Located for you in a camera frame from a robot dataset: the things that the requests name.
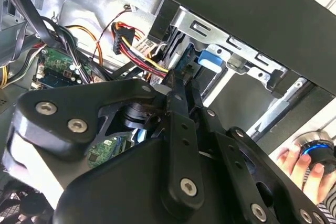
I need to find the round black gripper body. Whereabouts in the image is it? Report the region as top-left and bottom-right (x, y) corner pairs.
(51, 138), (245, 224)

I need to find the hard disk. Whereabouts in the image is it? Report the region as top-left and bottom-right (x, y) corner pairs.
(157, 32), (224, 83)

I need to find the person's hand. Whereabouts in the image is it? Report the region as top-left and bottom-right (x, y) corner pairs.
(277, 142), (336, 206)

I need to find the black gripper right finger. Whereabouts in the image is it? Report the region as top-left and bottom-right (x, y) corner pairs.
(186, 78), (329, 224)

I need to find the round black tool blue ring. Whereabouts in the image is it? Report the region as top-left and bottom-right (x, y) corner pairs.
(293, 130), (336, 175)

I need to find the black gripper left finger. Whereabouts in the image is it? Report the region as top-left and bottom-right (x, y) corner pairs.
(7, 69), (205, 216)

